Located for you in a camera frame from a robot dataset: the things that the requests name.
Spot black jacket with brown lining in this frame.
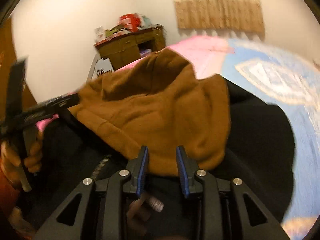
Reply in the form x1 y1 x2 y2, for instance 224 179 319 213
17 49 295 239

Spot person's left hand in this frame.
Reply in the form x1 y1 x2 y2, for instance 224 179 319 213
1 131 43 187

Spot white printed paper bag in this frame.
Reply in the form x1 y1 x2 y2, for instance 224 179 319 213
92 59 114 79

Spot brown wooden desk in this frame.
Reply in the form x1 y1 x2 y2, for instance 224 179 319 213
95 24 166 70

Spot light blue printed bed sheet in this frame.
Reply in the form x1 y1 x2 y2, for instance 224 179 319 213
222 38 319 239

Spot red items on desk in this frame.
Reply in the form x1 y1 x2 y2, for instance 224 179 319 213
119 13 141 32

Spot beige patterned window curtain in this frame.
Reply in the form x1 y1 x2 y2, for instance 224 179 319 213
173 0 265 35

